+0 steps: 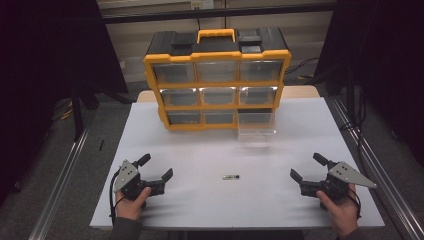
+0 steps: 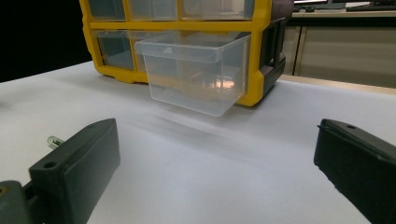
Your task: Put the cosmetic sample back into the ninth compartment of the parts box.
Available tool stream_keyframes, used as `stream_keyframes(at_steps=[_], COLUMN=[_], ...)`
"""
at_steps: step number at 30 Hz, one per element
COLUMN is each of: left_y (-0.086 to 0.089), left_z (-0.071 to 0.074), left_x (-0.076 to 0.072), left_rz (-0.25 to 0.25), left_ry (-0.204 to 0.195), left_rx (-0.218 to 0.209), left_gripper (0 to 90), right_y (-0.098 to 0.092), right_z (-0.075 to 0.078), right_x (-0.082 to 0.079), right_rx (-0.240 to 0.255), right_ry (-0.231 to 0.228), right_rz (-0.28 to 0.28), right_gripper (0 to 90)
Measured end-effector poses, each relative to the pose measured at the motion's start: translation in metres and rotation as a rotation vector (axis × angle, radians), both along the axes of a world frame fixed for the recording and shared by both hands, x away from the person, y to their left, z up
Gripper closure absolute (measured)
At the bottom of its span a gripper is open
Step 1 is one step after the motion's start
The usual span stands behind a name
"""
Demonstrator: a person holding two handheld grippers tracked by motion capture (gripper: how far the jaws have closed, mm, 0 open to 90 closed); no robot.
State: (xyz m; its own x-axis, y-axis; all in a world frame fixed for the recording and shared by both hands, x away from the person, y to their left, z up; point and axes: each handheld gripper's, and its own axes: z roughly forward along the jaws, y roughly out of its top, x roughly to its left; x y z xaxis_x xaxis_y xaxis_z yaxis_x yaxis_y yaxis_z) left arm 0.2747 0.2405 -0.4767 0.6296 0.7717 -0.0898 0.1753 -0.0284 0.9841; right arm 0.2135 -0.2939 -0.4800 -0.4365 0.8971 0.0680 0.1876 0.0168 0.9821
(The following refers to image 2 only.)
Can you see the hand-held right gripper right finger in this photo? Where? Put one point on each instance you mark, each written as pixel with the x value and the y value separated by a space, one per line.
pixel 358 161

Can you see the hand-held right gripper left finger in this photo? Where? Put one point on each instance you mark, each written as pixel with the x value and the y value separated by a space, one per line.
pixel 77 174

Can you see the small green glass component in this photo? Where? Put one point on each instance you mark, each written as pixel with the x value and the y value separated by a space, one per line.
pixel 53 141

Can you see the clear plastic drawer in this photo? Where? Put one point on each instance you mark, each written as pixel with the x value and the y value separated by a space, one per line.
pixel 115 49
pixel 193 74
pixel 106 8
pixel 152 8
pixel 218 8

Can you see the yellow drawer organizer cabinet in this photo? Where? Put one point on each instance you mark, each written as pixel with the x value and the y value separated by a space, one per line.
pixel 186 25

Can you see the beige cabinet desk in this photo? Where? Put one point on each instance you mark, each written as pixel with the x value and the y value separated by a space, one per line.
pixel 342 49

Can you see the black keyboard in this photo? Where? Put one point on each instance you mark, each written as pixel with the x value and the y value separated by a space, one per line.
pixel 370 7

